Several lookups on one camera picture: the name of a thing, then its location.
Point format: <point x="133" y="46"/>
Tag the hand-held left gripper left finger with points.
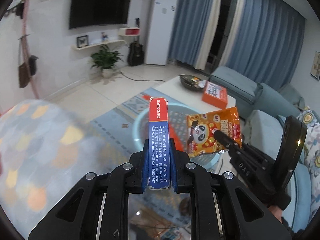
<point x="144" y="175"/>

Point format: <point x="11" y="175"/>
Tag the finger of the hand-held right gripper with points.
<point x="247" y="175"/>
<point x="260" y="156"/>

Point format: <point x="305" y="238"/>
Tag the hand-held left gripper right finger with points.
<point x="173" y="177"/>

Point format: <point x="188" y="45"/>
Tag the red and blue card box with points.
<point x="158" y="142"/>

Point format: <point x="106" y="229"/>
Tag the orange panda snack packet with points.
<point x="200" y="130"/>

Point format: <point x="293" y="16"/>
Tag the light blue plastic basket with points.
<point x="180" y="115"/>

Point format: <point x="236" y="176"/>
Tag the person's right forearm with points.
<point x="277" y="212"/>

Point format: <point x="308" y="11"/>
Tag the dark shoulder bag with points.
<point x="33" y="65"/>

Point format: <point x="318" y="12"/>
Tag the person's right hand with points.
<point x="280" y="198"/>

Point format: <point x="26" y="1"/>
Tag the floral cushion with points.
<point x="311" y="120"/>

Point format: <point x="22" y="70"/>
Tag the light blue sofa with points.
<point x="237" y="85"/>

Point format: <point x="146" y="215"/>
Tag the orange cardboard box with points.
<point x="215" y="95"/>

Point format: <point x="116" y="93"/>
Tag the white coffee table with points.
<point x="175" y="85"/>

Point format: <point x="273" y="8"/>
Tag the dark bowl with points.
<point x="191" y="82"/>

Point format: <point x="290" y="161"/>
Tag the blue curtain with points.
<point x="265" y="35"/>
<point x="195" y="22"/>

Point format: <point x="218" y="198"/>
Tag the black guitar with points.
<point x="135" y="55"/>

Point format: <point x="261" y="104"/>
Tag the green potted plant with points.
<point x="106" y="60"/>

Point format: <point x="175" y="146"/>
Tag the small pen cup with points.
<point x="104" y="37"/>

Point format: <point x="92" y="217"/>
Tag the red and white shelf box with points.
<point x="130" y="31"/>

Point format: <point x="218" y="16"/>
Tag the white refrigerator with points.
<point x="161" y="27"/>

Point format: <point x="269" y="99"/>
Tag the black spray bottle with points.
<point x="137" y="23"/>

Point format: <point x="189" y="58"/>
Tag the brown handbag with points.
<point x="23" y="76"/>

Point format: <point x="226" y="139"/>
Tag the black flat television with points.
<point x="100" y="7"/>

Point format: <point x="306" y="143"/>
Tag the pink coat rack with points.
<point x="25" y="42"/>

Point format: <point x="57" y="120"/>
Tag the black cap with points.
<point x="18" y="10"/>

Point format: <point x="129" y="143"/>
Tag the framed wall picture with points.
<point x="315" y="66"/>

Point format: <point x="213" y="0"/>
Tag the white low wall shelf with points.
<point x="97" y="45"/>

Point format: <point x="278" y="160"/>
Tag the butterfly picture frame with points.
<point x="82" y="41"/>

